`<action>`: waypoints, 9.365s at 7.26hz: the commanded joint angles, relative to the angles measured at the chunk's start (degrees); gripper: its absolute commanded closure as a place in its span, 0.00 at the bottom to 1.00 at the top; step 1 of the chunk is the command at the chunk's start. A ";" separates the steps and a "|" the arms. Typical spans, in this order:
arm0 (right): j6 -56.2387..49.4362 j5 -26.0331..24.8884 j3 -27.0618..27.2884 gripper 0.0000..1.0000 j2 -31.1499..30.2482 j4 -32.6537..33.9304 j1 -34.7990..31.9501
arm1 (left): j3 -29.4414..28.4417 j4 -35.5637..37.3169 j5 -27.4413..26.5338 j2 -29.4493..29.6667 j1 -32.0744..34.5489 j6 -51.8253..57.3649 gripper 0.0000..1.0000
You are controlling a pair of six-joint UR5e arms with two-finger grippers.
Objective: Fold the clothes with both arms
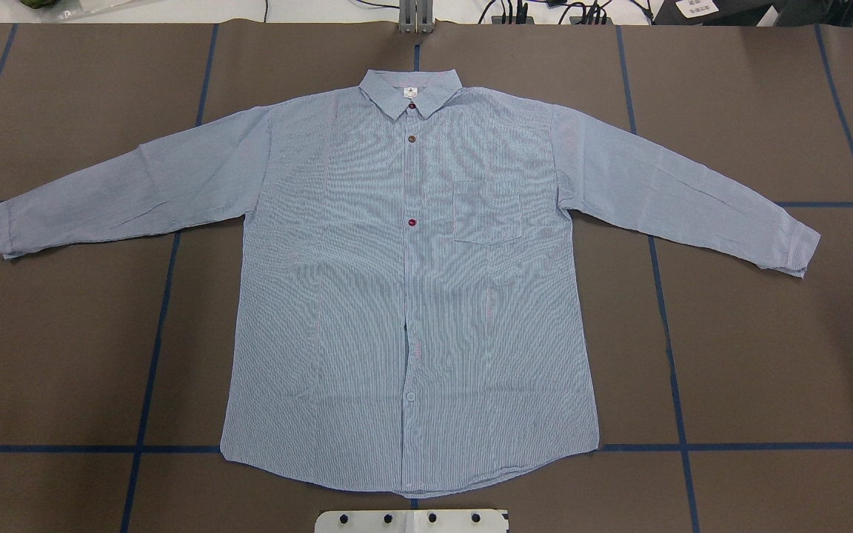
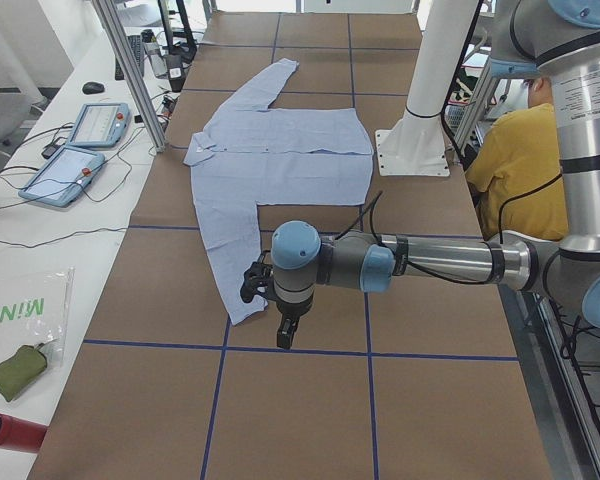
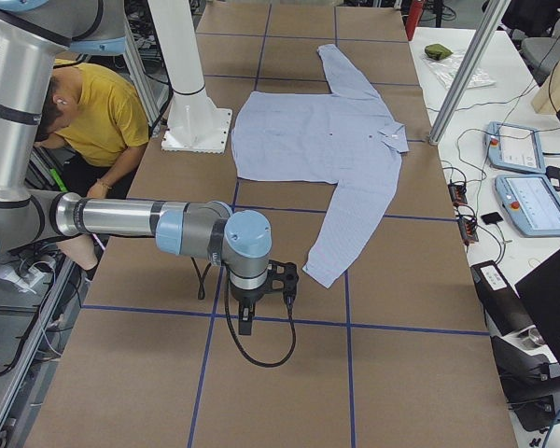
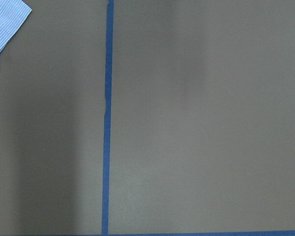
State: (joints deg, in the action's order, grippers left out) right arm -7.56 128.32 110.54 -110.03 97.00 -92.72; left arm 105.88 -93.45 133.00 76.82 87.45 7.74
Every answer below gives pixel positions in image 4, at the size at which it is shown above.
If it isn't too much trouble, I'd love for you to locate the light blue striped shirt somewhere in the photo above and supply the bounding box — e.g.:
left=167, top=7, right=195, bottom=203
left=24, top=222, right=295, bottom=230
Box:
left=0, top=0, right=32, bottom=53

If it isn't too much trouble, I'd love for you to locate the brown paper table mat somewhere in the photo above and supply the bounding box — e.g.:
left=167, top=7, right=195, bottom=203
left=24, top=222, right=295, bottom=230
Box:
left=0, top=0, right=295, bottom=236

